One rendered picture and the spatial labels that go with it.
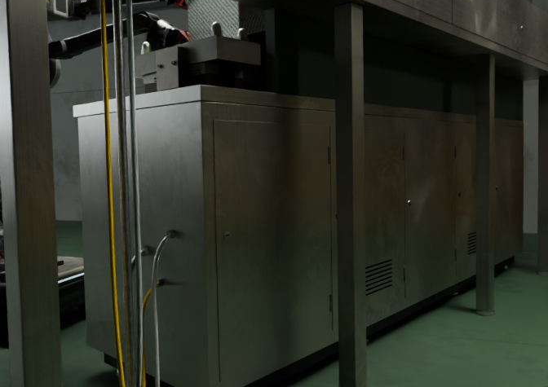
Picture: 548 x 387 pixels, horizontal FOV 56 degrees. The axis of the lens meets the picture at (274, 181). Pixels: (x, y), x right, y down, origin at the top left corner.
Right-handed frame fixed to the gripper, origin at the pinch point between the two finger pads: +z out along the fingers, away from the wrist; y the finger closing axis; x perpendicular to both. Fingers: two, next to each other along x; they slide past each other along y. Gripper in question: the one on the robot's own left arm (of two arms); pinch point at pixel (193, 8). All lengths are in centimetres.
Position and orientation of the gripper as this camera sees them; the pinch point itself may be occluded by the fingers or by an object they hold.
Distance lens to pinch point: 185.7
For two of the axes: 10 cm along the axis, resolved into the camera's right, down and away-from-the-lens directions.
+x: 4.7, -7.7, -4.3
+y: -6.5, 0.3, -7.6
